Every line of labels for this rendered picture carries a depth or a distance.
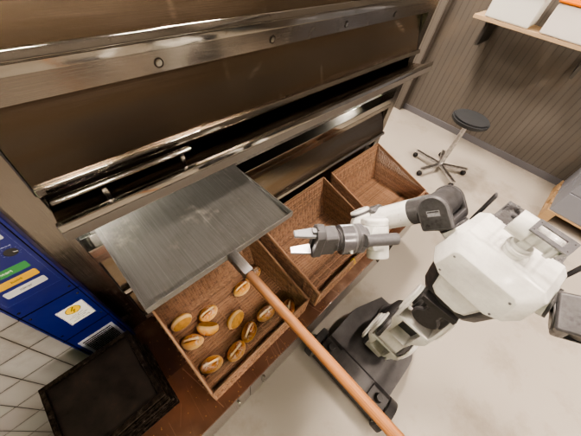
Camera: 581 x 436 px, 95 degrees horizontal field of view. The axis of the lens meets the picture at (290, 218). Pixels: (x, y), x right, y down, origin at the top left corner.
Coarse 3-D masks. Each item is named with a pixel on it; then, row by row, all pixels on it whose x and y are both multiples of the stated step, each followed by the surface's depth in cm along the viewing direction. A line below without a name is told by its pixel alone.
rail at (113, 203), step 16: (352, 96) 109; (320, 112) 98; (288, 128) 90; (240, 144) 80; (256, 144) 84; (208, 160) 74; (176, 176) 70; (128, 192) 64; (144, 192) 66; (96, 208) 60; (112, 208) 62; (64, 224) 57; (80, 224) 59
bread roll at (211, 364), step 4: (212, 356) 116; (216, 356) 116; (220, 356) 117; (204, 360) 115; (208, 360) 114; (212, 360) 114; (216, 360) 114; (220, 360) 116; (204, 364) 113; (208, 364) 113; (212, 364) 113; (216, 364) 114; (220, 364) 115; (200, 368) 114; (204, 368) 112; (208, 368) 112; (212, 368) 113; (216, 368) 114; (204, 372) 113; (208, 372) 113; (212, 372) 114
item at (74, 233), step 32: (416, 64) 150; (320, 96) 116; (224, 128) 95; (256, 128) 94; (192, 160) 79; (224, 160) 78; (64, 192) 69; (96, 192) 68; (160, 192) 68; (96, 224) 61
